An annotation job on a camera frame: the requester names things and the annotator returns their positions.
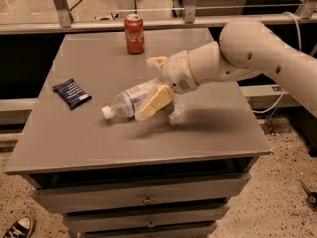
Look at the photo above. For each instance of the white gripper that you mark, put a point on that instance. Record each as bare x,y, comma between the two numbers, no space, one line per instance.
177,70

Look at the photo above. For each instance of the clear blue-labelled plastic bottle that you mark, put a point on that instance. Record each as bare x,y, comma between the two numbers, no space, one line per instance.
124,104

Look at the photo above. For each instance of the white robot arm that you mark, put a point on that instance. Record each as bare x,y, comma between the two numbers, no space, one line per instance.
245,49

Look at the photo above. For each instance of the red Coca-Cola can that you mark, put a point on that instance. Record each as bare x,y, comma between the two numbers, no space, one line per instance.
134,33

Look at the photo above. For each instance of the dark blue snack packet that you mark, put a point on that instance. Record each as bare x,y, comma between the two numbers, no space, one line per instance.
72,94

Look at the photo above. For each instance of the grey drawer cabinet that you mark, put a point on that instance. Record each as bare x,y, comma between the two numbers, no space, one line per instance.
167,177

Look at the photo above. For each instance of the black tool on floor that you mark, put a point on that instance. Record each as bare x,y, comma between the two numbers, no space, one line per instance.
311,196

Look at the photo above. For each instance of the black and white sneaker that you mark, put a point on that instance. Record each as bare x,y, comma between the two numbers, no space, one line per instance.
21,228

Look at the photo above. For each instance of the metal railing frame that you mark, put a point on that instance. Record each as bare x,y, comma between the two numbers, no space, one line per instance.
66,16

